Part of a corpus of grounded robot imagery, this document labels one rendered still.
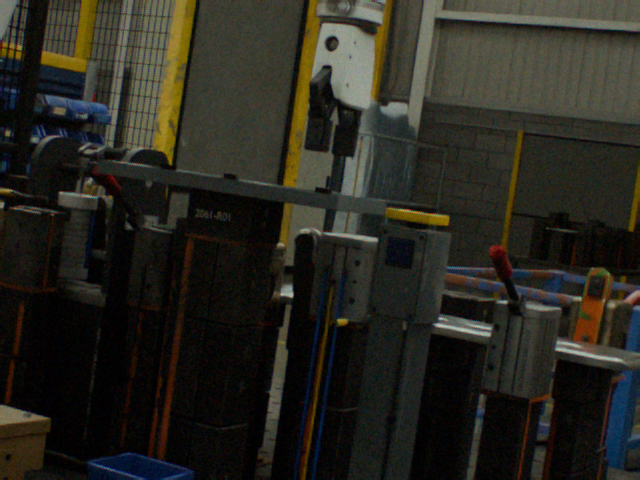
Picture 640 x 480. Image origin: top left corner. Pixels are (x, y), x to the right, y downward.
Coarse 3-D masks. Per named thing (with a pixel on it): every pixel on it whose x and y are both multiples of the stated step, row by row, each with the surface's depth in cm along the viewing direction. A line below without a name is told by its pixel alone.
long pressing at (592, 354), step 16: (288, 288) 205; (288, 304) 192; (448, 320) 191; (464, 320) 194; (448, 336) 179; (464, 336) 178; (480, 336) 177; (560, 352) 172; (576, 352) 171; (592, 352) 175; (608, 352) 178; (624, 352) 181; (608, 368) 169; (624, 368) 169
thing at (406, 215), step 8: (392, 216) 154; (400, 216) 154; (408, 216) 153; (416, 216) 153; (424, 216) 152; (432, 216) 152; (440, 216) 155; (408, 224) 155; (416, 224) 155; (424, 224) 154; (432, 224) 153; (440, 224) 155
